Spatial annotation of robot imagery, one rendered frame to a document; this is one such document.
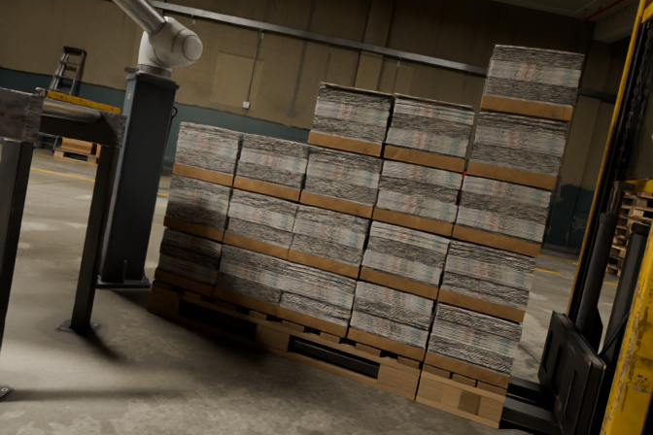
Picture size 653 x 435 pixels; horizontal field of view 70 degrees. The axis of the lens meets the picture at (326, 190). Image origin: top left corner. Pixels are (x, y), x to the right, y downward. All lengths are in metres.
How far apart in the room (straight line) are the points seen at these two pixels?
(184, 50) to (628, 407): 2.03
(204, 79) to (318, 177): 7.24
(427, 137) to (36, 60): 8.99
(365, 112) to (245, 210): 0.61
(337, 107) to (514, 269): 0.85
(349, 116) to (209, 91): 7.18
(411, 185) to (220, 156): 0.78
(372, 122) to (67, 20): 8.64
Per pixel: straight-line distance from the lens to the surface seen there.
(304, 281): 1.82
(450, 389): 1.83
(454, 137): 1.70
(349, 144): 1.74
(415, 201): 1.70
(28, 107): 1.37
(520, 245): 1.70
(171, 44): 2.20
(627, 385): 1.65
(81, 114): 1.71
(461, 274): 1.72
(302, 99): 8.59
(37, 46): 10.17
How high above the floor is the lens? 0.78
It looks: 3 degrees down
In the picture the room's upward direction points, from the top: 11 degrees clockwise
